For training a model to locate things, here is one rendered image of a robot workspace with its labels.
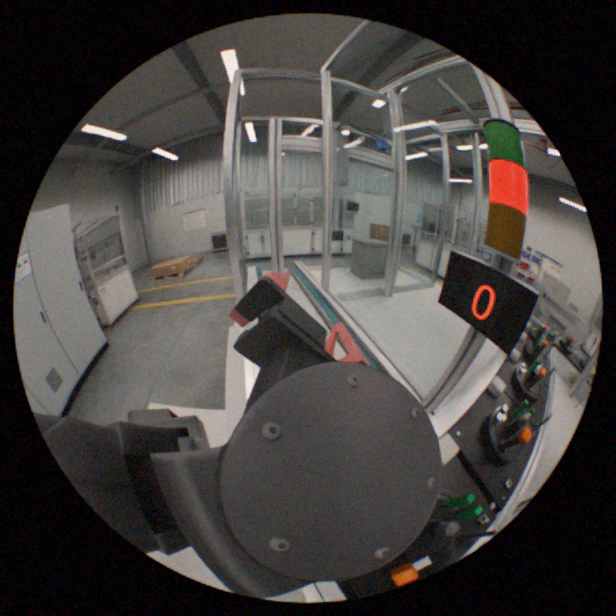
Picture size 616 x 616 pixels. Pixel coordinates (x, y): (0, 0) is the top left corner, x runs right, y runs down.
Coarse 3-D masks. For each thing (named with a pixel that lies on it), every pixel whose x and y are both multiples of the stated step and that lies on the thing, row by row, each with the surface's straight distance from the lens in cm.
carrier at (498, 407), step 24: (504, 384) 56; (480, 408) 47; (504, 408) 47; (456, 432) 40; (480, 432) 44; (504, 432) 46; (480, 456) 42; (504, 456) 44; (528, 456) 55; (480, 480) 42; (504, 480) 47; (504, 504) 47
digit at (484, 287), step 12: (480, 276) 22; (492, 276) 22; (468, 288) 23; (480, 288) 22; (492, 288) 22; (504, 288) 22; (468, 300) 23; (480, 300) 23; (492, 300) 22; (468, 312) 23; (480, 312) 23; (492, 312) 22; (480, 324) 23; (492, 324) 22
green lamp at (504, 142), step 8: (488, 128) 27; (496, 128) 26; (504, 128) 26; (512, 128) 27; (488, 136) 26; (496, 136) 26; (504, 136) 25; (512, 136) 26; (520, 136) 28; (488, 144) 26; (496, 144) 25; (504, 144) 25; (512, 144) 25; (520, 144) 26; (488, 152) 26; (496, 152) 25; (504, 152) 24; (512, 152) 25; (520, 152) 26; (488, 160) 26; (512, 160) 24; (520, 160) 25
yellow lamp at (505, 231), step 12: (492, 204) 23; (504, 204) 23; (492, 216) 23; (504, 216) 22; (516, 216) 22; (492, 228) 23; (504, 228) 22; (516, 228) 22; (492, 240) 22; (504, 240) 22; (516, 240) 22; (504, 252) 22; (516, 252) 23
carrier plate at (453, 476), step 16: (448, 464) 37; (448, 480) 36; (464, 480) 39; (480, 496) 41; (464, 528) 40; (480, 528) 42; (464, 544) 41; (448, 560) 40; (368, 576) 34; (384, 576) 35; (368, 592) 36
